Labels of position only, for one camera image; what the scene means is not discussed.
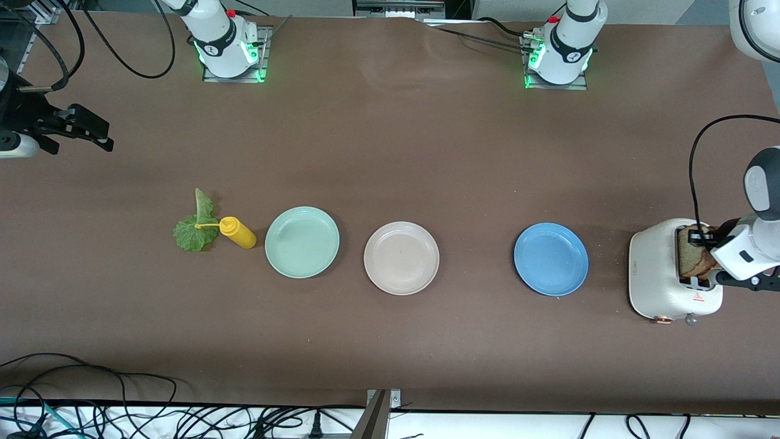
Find white two-slot toaster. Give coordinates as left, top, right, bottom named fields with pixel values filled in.
left=628, top=218, right=725, bottom=326

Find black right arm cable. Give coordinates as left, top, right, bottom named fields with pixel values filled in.
left=0, top=0, right=176, bottom=92

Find mint green plate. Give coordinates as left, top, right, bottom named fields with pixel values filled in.
left=264, top=206, right=340, bottom=279

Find blue plate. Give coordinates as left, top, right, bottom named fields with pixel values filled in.
left=514, top=223, right=589, bottom=298

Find green lettuce leaf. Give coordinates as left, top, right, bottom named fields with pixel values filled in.
left=173, top=188, right=221, bottom=252

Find metal table bracket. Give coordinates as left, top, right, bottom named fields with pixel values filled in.
left=350, top=389, right=403, bottom=439

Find yellow mustard squeeze bottle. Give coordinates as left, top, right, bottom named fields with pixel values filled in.
left=195, top=216, right=258, bottom=249

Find teal cable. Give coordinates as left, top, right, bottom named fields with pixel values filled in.
left=0, top=396, right=71, bottom=439

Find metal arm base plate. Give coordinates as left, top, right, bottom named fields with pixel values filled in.
left=202, top=24, right=272, bottom=84
left=523, top=32, right=589, bottom=91

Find aluminium frame rail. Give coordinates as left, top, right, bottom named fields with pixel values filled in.
left=0, top=0, right=62, bottom=92

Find brown bread slice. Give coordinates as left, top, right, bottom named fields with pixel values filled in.
left=678, top=227, right=707, bottom=282
left=701, top=226, right=723, bottom=281

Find beige plate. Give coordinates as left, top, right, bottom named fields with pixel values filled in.
left=364, top=221, right=440, bottom=296

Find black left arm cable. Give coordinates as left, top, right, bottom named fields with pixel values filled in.
left=689, top=115, right=780, bottom=229

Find black cable to arm base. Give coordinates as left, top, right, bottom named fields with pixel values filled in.
left=420, top=17, right=540, bottom=52

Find black loose cable loop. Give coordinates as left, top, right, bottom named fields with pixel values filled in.
left=0, top=352, right=179, bottom=439

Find metal rack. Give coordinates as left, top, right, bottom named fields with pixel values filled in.
left=353, top=0, right=447, bottom=19

